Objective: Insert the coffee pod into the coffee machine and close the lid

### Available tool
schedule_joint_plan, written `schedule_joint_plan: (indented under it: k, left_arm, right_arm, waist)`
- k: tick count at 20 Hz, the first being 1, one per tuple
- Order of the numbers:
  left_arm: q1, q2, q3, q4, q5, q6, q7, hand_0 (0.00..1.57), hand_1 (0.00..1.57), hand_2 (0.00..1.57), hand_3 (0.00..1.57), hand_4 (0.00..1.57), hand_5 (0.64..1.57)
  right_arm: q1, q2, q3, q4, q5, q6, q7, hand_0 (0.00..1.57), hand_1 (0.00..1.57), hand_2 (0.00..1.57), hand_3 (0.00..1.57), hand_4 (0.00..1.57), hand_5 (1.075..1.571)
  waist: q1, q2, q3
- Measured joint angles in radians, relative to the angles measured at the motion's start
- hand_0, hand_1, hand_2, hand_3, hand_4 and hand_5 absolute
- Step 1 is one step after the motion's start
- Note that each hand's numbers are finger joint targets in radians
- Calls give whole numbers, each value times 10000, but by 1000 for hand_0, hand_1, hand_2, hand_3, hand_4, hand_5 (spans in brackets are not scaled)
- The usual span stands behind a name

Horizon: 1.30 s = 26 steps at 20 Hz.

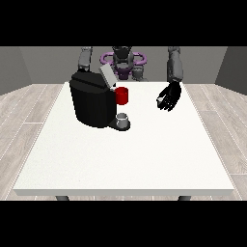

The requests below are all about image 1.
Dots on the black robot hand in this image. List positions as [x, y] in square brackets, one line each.
[171, 95]

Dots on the small grey coffee pod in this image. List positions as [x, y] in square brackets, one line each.
[159, 101]

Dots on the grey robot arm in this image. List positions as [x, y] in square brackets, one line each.
[85, 59]
[174, 65]

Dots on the red pod holder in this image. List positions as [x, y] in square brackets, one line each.
[122, 95]

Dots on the pale grey machine lid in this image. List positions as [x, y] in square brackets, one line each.
[108, 74]

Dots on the black coffee machine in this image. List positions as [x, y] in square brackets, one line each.
[91, 101]

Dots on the small grey cup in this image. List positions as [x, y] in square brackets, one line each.
[122, 120]

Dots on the grey robot trunk purple rings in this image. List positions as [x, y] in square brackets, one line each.
[123, 64]

